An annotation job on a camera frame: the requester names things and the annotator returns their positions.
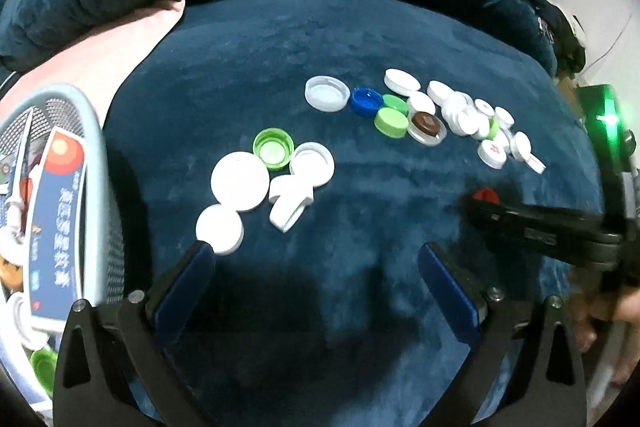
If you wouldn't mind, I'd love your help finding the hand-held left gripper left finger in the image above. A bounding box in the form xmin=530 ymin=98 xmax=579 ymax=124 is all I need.
xmin=52 ymin=241 xmax=221 ymax=427

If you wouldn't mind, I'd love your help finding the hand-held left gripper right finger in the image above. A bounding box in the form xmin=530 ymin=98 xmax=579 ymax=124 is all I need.
xmin=417 ymin=242 xmax=588 ymax=427

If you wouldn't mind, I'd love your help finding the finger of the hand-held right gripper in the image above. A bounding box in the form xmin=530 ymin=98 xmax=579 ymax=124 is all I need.
xmin=464 ymin=196 xmax=624 ymax=270

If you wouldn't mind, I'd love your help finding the round white jar lid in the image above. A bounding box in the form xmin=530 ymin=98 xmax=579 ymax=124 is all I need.
xmin=195 ymin=204 xmax=245 ymax=256

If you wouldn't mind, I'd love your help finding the light blue mesh basket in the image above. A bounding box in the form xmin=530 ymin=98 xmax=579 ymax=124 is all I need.
xmin=0 ymin=83 xmax=126 ymax=413

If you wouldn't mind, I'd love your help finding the translucent grey bottle cap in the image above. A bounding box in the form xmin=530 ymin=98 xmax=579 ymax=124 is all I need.
xmin=304 ymin=76 xmax=351 ymax=113

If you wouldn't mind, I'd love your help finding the person's right hand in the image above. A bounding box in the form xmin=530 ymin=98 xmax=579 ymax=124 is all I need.
xmin=569 ymin=286 xmax=640 ymax=354

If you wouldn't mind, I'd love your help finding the wide white jar lid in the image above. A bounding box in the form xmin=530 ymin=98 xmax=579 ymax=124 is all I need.
xmin=210 ymin=151 xmax=271 ymax=212

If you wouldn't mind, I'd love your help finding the pile of small white caps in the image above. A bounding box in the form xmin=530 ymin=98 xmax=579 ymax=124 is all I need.
xmin=441 ymin=91 xmax=547 ymax=174

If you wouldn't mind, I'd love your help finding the tilted white bottle cap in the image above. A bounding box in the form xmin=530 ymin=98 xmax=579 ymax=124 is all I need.
xmin=268 ymin=175 xmax=316 ymax=205
xmin=269 ymin=193 xmax=307 ymax=234

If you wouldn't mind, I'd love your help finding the blue box with red circle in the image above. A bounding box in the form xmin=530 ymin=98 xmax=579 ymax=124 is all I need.
xmin=27 ymin=126 xmax=88 ymax=322

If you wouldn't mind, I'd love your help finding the open green bottle cap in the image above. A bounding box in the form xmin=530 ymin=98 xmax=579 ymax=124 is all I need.
xmin=253 ymin=127 xmax=294 ymax=172

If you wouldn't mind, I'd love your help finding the brown cap in clear lid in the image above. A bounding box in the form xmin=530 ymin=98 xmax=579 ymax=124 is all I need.
xmin=407 ymin=110 xmax=448 ymax=146

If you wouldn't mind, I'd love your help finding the open white bottle cap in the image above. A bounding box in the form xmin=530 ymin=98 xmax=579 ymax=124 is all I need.
xmin=289 ymin=142 xmax=335 ymax=190

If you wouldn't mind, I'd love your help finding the medium white cap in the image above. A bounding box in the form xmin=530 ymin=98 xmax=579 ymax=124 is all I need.
xmin=427 ymin=80 xmax=457 ymax=106
xmin=407 ymin=91 xmax=437 ymax=116

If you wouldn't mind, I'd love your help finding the green cap in basket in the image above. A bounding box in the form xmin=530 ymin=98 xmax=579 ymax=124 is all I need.
xmin=29 ymin=348 xmax=57 ymax=395

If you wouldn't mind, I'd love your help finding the white cap in basket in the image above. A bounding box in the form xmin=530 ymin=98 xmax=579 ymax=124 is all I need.
xmin=4 ymin=293 xmax=51 ymax=352

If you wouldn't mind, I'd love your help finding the blue bottle cap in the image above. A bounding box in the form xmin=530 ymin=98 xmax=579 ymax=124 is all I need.
xmin=350 ymin=87 xmax=385 ymax=118

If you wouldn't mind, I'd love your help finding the white tube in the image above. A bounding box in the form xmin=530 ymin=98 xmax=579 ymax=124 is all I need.
xmin=4 ymin=107 xmax=35 ymax=235

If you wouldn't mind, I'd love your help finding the large flat white cap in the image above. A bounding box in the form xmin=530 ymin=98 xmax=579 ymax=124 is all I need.
xmin=384 ymin=68 xmax=421 ymax=95

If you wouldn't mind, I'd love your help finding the pink pillow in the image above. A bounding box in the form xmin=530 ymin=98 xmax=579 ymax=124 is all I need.
xmin=0 ymin=0 xmax=187 ymax=148

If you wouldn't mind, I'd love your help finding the white cable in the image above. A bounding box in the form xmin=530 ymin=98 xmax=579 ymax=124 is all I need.
xmin=582 ymin=9 xmax=637 ymax=75

